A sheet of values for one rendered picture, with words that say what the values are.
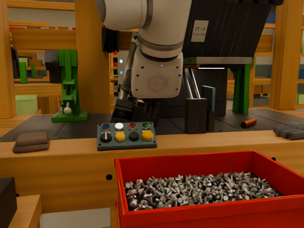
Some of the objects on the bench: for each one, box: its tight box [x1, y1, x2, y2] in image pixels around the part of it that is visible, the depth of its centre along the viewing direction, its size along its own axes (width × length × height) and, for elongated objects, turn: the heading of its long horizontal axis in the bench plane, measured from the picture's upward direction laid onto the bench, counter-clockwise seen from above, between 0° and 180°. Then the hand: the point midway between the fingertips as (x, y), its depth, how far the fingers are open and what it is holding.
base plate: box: [0, 109, 304, 142], centre depth 102 cm, size 42×110×2 cm
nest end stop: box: [112, 106, 133, 119], centre depth 88 cm, size 4×7×6 cm
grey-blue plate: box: [201, 86, 215, 132], centre depth 87 cm, size 10×2×14 cm
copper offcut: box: [241, 118, 257, 128], centre depth 92 cm, size 9×2×2 cm
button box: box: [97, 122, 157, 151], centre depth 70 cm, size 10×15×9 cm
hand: (151, 107), depth 61 cm, fingers closed
